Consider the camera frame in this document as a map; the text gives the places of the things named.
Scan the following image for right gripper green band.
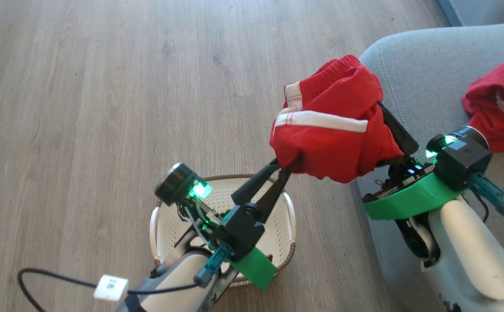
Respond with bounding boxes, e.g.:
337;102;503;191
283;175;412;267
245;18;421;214
362;101;492;221

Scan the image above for black cable with teal plug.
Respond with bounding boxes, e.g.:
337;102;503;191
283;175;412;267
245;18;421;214
17;243;235;312
469;172;504;224

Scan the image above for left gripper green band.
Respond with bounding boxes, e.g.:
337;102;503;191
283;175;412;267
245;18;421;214
155;159;301;290

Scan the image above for sofa with light grey seat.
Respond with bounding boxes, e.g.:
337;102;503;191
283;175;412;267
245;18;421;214
350;22;504;312

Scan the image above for white cable label tag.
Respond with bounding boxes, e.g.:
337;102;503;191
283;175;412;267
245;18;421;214
93;275;129;302

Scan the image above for blue grey furniture edge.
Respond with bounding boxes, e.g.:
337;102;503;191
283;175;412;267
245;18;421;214
438;0;504;27

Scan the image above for red garment with white lining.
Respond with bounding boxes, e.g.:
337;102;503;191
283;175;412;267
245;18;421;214
461;56;504;153

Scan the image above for white perforated laundry basket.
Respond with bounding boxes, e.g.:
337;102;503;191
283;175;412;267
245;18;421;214
149;173;297;287

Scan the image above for red shorts with white stripes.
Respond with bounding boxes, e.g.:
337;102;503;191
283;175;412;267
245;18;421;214
269;54;405;184

